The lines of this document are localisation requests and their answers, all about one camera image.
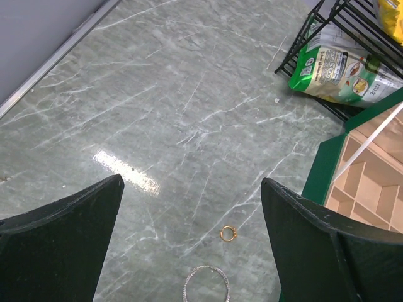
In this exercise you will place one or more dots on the black wire rack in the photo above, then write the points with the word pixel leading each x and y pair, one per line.
pixel 359 20

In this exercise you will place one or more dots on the green jewelry box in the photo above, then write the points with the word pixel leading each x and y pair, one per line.
pixel 359 174

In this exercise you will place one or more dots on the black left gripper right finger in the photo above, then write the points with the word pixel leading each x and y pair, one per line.
pixel 321 255

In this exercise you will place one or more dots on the green snack bag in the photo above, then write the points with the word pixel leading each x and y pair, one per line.
pixel 335 68

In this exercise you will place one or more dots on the yellow chips bag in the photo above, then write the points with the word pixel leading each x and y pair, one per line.
pixel 389 14

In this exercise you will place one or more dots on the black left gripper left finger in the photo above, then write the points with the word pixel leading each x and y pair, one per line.
pixel 56 252

